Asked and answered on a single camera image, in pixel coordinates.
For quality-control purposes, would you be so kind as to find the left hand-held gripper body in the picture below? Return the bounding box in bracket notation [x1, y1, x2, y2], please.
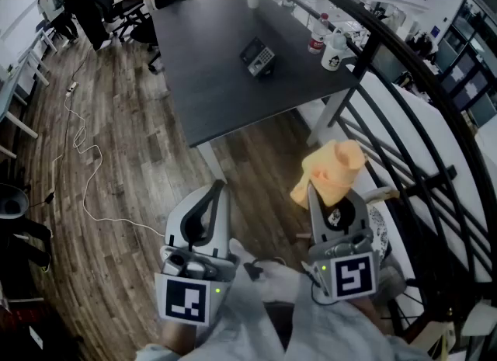
[154, 242, 240, 328]

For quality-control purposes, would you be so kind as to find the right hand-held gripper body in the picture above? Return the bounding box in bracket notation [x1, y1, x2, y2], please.
[301, 227, 380, 300]

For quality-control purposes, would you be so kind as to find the orange cloth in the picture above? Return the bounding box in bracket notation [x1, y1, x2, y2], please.
[290, 139, 368, 210]

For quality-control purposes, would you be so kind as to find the person's right forearm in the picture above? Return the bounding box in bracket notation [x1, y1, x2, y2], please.
[349, 296, 389, 337]

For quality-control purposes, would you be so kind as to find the person's left forearm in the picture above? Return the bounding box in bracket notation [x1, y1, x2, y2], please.
[158, 318, 200, 356]

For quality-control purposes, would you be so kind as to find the floral seat cushion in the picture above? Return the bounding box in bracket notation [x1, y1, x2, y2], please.
[367, 202, 391, 263]

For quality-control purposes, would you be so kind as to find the white table leg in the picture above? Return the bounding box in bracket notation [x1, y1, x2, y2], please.
[196, 142, 228, 186]
[306, 87, 353, 148]

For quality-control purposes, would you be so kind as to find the person's light grey clothing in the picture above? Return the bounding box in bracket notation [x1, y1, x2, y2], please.
[135, 238, 428, 361]

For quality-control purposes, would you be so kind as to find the white cartoon mug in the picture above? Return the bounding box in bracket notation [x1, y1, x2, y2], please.
[321, 39, 356, 71]

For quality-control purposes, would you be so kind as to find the grey round appliance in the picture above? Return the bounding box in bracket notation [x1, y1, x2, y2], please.
[0, 182, 30, 220]

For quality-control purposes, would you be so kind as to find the clear red-capped water bottle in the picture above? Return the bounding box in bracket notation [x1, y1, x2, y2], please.
[308, 12, 330, 55]

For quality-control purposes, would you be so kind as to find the dark table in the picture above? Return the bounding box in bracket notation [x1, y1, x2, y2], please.
[205, 0, 497, 361]

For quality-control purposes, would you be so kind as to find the white desk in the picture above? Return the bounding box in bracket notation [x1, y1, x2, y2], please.
[0, 21, 59, 161]

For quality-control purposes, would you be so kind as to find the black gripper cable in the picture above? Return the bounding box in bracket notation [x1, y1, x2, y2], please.
[301, 261, 341, 307]

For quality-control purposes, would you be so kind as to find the long white cable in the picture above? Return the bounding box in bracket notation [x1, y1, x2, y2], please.
[52, 91, 167, 237]

